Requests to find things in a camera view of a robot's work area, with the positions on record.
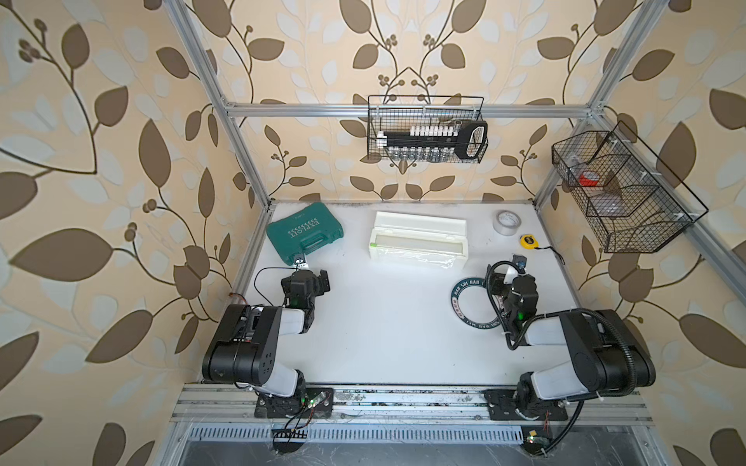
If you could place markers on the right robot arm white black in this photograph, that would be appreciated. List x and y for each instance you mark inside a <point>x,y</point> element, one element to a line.
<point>605,359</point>

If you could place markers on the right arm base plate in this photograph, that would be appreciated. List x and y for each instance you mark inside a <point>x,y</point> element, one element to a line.
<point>512,405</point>

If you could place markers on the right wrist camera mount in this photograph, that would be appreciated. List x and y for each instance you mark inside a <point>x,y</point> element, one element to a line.
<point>520,263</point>

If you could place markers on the black wire basket back wall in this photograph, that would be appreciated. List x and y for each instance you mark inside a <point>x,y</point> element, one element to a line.
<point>390,112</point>

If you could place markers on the white plate dark green rim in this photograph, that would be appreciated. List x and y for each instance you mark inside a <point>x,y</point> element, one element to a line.
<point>470,305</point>

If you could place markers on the green plastic tool case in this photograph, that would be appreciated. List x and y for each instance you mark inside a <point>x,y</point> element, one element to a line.
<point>304,232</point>

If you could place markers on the aluminium frame front rail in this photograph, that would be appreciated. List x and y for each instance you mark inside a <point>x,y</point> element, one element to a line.
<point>374,403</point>

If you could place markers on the grey duct tape roll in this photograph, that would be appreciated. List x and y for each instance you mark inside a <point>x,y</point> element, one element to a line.
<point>506,223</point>

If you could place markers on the black wire basket wall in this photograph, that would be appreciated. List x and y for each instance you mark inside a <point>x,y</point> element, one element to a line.
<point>643,203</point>
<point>390,112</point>

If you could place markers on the red item in basket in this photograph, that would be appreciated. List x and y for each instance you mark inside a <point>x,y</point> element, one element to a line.
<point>589,179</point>

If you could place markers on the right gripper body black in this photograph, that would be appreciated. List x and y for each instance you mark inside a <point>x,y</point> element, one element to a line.
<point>500,289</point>

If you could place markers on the black socket set holder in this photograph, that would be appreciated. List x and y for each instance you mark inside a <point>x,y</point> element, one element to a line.
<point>458,142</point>

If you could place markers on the black wire basket right wall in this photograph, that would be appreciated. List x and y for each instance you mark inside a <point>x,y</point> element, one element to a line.
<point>643,203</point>

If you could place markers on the yellow tape measure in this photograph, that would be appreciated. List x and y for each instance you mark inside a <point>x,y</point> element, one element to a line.
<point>529,242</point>

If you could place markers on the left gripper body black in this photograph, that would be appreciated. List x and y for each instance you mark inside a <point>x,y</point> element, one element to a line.
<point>318,286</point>

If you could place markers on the white plastic wrap dispenser box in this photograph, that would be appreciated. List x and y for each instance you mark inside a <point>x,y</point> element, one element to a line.
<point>419,240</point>

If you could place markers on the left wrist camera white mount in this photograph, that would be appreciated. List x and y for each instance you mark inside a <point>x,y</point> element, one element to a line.
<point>300,262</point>

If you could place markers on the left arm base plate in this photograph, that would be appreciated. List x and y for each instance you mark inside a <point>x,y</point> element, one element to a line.
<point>302,402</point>

